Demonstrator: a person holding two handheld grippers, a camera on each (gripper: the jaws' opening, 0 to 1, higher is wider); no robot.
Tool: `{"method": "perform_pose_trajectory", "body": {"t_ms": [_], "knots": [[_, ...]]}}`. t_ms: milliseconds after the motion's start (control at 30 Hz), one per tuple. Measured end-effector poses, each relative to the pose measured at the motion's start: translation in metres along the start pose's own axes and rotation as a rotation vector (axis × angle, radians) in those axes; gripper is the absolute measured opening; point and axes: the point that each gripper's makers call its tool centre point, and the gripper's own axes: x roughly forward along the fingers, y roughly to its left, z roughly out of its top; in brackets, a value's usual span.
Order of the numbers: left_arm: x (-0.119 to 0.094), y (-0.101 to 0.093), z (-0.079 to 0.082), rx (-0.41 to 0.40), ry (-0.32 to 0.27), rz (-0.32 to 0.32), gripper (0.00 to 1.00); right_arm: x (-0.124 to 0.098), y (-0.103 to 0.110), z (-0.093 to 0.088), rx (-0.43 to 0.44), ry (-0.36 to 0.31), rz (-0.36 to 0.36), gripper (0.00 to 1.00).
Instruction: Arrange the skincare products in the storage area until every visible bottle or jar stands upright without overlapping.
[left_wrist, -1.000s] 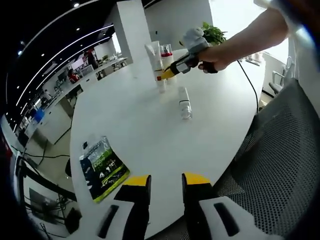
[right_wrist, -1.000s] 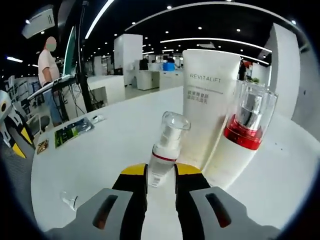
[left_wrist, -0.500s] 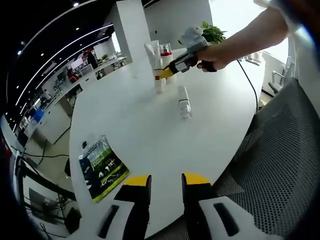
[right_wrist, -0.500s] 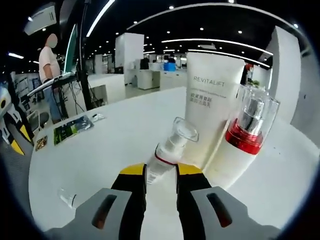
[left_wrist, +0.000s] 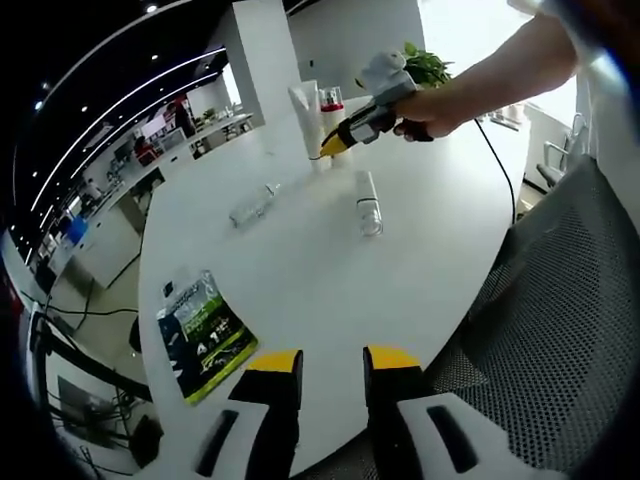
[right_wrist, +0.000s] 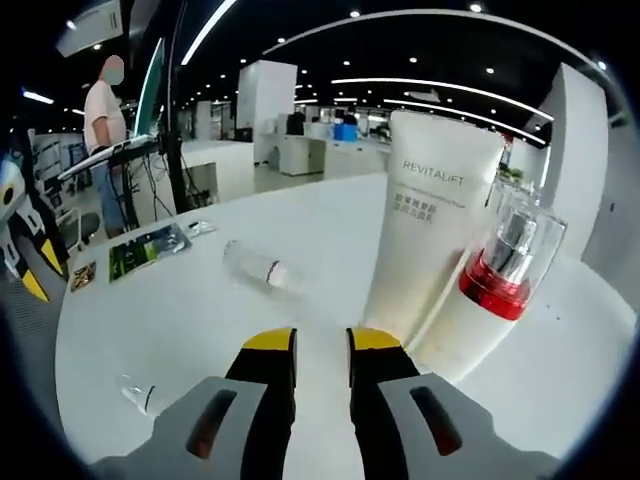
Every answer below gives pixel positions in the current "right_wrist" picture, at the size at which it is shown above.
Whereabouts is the white skincare tube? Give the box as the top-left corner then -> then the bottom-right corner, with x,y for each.
362,109 -> 506,351

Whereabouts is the dark clear plastic bag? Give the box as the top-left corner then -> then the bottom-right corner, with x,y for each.
142,223 -> 194,262

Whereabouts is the small clear-cap skincare bottle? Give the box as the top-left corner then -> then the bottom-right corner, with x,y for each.
222,239 -> 306,296
117,374 -> 171,419

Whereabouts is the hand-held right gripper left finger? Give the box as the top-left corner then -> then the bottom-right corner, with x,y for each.
99,327 -> 299,480

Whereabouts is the gold foil packet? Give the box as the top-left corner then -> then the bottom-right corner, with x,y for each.
69,261 -> 98,294

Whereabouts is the red collar skincare pump bottle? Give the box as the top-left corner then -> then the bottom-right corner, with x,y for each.
407,182 -> 569,384

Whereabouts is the black laptop stand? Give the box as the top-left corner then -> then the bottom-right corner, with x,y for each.
104,0 -> 221,236

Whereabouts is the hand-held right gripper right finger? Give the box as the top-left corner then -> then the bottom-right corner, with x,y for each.
346,327 -> 561,480

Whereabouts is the white office counter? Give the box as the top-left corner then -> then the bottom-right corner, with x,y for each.
254,130 -> 394,179

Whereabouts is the green printed packet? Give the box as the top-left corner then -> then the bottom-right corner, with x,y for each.
108,238 -> 164,284

